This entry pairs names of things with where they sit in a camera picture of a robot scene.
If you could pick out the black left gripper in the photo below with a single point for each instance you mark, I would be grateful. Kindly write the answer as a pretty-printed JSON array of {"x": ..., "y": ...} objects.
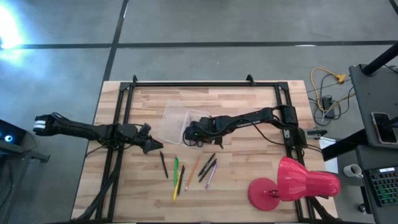
[{"x": 135, "y": 135}]

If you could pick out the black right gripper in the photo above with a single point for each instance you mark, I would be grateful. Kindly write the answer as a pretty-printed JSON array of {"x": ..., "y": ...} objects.
[{"x": 209, "y": 127}]

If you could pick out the thin black pen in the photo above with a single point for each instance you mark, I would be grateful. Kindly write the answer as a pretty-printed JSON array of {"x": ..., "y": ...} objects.
[{"x": 163, "y": 165}]

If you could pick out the green pen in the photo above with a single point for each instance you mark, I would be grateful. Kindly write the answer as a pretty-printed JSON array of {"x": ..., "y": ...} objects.
[{"x": 176, "y": 169}]

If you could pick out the black ballpoint pen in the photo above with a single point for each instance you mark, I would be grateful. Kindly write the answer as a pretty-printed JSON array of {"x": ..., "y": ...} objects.
[
  {"x": 206, "y": 164},
  {"x": 207, "y": 170}
]

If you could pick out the thick black marker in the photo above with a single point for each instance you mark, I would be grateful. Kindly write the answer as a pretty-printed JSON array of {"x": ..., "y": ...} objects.
[{"x": 181, "y": 179}]

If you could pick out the orange pencil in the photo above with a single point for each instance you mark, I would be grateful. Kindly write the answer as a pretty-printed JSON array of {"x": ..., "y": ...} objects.
[{"x": 192, "y": 172}]

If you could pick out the yellow highlighter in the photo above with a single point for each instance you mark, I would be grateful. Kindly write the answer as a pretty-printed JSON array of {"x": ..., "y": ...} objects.
[{"x": 176, "y": 193}]

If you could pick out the purple pen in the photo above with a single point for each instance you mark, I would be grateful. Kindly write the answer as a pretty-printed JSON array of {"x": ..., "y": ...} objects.
[{"x": 211, "y": 175}]

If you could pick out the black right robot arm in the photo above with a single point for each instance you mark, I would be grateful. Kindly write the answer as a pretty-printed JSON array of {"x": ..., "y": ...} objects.
[{"x": 248, "y": 119}]

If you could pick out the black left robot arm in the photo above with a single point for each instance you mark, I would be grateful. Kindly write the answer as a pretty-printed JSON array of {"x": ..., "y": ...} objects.
[{"x": 77, "y": 129}]

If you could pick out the black box blue light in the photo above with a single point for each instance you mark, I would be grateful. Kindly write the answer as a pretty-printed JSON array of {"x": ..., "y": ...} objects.
[{"x": 9, "y": 133}]

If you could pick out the clear plastic container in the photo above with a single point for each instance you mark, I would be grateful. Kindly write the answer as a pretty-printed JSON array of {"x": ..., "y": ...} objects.
[{"x": 171, "y": 124}]

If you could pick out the red desk lamp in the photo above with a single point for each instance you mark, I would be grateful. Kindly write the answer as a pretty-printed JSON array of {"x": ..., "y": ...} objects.
[{"x": 295, "y": 180}]

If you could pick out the black power adapter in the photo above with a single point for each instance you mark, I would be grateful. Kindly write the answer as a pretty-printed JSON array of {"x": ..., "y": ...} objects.
[{"x": 328, "y": 105}]

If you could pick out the white paper sheet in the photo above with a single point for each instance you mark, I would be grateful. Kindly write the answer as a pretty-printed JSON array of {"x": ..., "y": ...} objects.
[{"x": 329, "y": 155}]

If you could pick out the white mug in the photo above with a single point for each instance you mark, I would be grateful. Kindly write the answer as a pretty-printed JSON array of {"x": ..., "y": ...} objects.
[{"x": 352, "y": 170}]

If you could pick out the grey side desk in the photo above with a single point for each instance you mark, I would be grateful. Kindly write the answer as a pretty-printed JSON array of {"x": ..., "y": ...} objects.
[{"x": 370, "y": 93}]

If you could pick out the black smartphone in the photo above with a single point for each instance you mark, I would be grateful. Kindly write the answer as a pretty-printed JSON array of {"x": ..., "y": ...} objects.
[{"x": 384, "y": 127}]

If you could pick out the black keyboard green keys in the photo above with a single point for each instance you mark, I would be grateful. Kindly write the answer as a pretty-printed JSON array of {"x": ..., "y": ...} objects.
[{"x": 384, "y": 186}]

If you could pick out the black pole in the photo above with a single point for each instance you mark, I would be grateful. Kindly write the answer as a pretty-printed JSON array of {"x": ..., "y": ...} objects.
[{"x": 382, "y": 59}]

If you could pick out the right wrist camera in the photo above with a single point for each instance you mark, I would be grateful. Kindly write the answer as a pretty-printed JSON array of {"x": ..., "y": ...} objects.
[{"x": 196, "y": 135}]

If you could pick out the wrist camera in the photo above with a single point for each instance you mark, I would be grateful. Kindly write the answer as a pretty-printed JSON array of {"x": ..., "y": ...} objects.
[
  {"x": 196, "y": 135},
  {"x": 145, "y": 128}
]

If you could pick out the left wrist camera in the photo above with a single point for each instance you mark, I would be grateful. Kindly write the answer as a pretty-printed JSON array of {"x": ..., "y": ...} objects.
[{"x": 145, "y": 128}]

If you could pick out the black metal table frame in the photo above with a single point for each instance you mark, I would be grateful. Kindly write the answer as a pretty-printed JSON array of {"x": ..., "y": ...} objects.
[{"x": 202, "y": 84}]

